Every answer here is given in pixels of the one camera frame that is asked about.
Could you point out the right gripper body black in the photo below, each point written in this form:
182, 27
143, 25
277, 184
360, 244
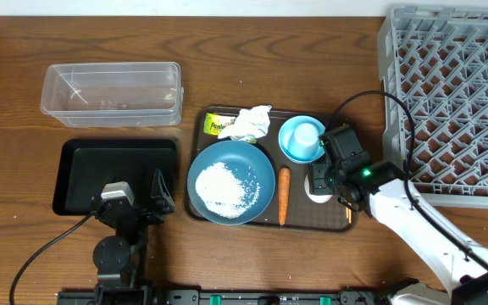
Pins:
325, 179

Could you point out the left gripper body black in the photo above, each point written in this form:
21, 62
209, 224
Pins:
138, 210

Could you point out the light blue bowl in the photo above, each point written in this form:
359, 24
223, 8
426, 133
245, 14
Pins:
291, 150

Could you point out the pale pink cup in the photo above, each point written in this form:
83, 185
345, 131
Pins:
311, 196

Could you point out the light blue cup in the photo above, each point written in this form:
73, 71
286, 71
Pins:
306, 136

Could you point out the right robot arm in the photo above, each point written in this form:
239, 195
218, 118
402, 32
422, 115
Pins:
384, 193

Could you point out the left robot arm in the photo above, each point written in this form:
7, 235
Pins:
121, 258

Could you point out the grey dishwasher rack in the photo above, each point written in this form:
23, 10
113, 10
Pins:
433, 63

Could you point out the black plastic tray bin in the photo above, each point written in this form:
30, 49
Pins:
87, 165

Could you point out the white rice pile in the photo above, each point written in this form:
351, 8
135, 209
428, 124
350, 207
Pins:
225, 194

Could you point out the orange carrot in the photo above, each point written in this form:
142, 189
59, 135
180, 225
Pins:
284, 184

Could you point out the brown serving tray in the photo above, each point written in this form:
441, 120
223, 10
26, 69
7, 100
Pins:
302, 214

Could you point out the yellow green snack wrapper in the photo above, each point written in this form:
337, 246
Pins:
215, 123

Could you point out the dark blue plate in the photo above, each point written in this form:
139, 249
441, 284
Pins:
243, 159

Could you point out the crumpled white paper napkin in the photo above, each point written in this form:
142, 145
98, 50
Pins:
250, 125

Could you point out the clear plastic storage bin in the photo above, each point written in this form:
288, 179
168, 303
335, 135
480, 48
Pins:
123, 94

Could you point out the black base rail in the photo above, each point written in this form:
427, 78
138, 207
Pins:
195, 297

